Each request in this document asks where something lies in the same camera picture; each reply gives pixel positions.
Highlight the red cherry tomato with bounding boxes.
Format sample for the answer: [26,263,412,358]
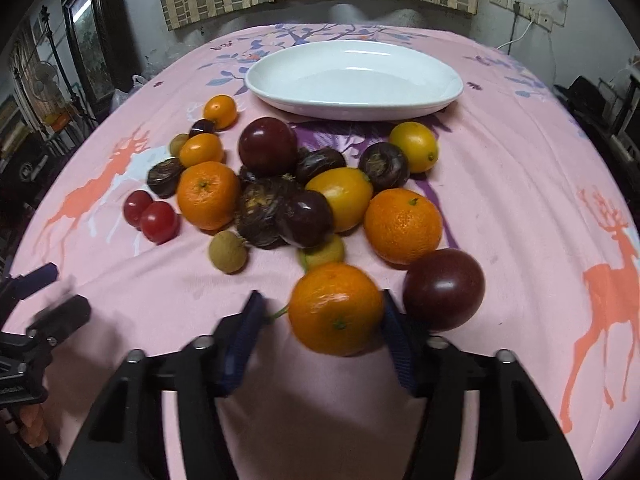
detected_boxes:
[140,202,180,245]
[122,190,154,230]

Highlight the large dark purple plum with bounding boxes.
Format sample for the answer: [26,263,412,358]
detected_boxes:
[402,248,486,332]

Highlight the tan longan front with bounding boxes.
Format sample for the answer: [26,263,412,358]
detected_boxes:
[208,231,248,274]

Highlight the small green longan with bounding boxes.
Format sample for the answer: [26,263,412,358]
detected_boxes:
[168,133,189,158]

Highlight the small orange kumquat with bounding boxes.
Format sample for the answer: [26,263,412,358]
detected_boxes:
[203,94,239,130]
[178,133,224,168]

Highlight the large mandarin orange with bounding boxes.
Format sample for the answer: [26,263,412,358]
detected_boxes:
[363,188,442,266]

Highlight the dark water chestnut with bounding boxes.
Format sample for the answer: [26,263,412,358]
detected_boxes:
[235,179,300,249]
[358,142,410,193]
[295,146,346,184]
[146,157,184,198]

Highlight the small dark plum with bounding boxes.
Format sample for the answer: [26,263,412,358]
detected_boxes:
[276,190,334,248]

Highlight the dark purple plum top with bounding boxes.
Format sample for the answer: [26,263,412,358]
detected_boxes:
[238,117,298,178]

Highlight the yellow lemon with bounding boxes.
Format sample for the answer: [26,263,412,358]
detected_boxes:
[388,122,439,174]
[305,167,373,233]

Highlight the yellow-green longan with stem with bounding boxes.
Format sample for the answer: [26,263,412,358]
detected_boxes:
[295,234,346,274]

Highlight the person's left hand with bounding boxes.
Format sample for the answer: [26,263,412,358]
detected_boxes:
[18,404,49,448]

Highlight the white plastic bag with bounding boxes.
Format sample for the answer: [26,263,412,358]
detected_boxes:
[110,75,148,113]

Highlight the dark framed cabinet door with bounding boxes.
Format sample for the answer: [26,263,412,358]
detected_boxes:
[61,0,141,120]

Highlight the small dark grape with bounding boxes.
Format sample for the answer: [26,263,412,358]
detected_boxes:
[189,118,216,138]

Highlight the pink printed tablecloth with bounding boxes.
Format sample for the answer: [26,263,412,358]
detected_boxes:
[11,24,639,479]

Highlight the white oval plate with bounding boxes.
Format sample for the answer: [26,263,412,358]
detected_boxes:
[245,40,464,122]

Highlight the white power cable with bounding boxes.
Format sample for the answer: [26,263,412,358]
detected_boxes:
[494,18,535,57]

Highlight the white wall power strip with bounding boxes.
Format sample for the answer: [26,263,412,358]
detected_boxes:
[489,0,554,32]

